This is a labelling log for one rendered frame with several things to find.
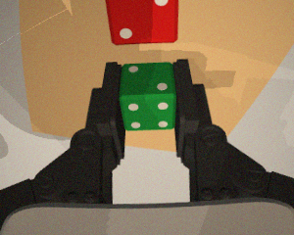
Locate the red die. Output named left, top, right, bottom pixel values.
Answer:
left=105, top=0, right=178, bottom=45

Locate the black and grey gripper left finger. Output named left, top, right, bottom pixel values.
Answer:
left=0, top=62, right=125, bottom=229

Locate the green die with white pips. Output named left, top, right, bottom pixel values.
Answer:
left=120, top=62, right=176, bottom=131

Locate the orange mat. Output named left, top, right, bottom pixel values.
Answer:
left=19, top=0, right=294, bottom=138

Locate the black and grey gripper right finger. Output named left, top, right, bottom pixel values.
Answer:
left=172, top=59, right=294, bottom=209

